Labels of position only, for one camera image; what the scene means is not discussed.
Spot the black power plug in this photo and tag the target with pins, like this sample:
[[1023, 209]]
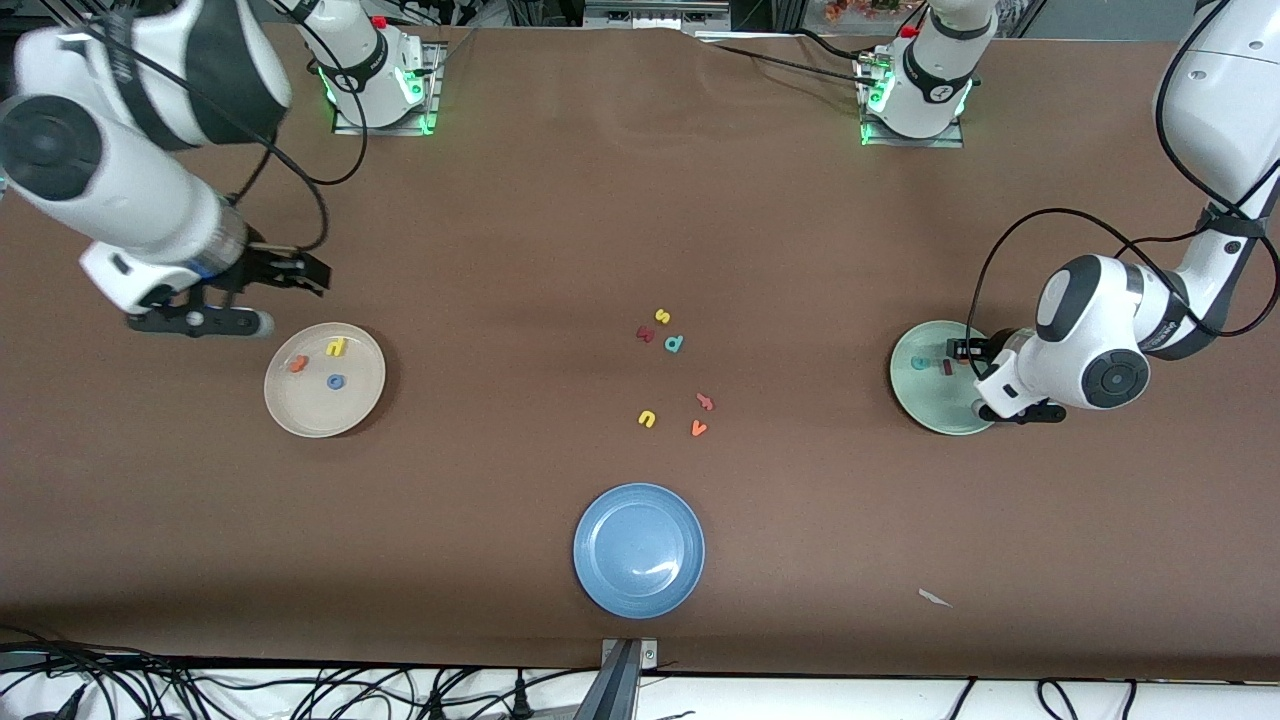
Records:
[[437, 708], [521, 700]]

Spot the orange artificial flowers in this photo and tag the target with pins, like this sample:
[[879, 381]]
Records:
[[860, 8]]

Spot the blue round plate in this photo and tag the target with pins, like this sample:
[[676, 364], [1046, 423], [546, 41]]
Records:
[[640, 550]]

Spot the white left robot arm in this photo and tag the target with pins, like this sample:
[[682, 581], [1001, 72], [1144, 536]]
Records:
[[1060, 350]]

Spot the yellow letter h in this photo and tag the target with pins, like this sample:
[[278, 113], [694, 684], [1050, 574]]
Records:
[[336, 347]]

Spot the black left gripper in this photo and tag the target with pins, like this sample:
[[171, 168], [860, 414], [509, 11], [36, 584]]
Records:
[[985, 349]]

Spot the brown table cover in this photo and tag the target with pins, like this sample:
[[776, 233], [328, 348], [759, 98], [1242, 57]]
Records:
[[640, 200]]

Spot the beige round plate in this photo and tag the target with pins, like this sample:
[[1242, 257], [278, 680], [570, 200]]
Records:
[[325, 405]]

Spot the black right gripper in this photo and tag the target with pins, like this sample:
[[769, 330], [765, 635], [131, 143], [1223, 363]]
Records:
[[262, 270]]

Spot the dark mounting pole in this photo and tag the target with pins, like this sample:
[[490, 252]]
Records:
[[612, 690]]

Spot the white paper scrap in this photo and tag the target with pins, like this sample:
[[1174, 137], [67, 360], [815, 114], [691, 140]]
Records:
[[932, 597]]

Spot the green round plate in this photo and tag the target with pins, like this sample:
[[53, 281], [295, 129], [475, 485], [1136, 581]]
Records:
[[925, 395]]

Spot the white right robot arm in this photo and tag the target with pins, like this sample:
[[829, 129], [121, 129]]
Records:
[[130, 200]]

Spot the grey power strip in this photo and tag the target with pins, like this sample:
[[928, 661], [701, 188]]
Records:
[[650, 15]]

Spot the metal clamp bracket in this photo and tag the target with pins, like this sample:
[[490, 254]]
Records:
[[648, 655]]

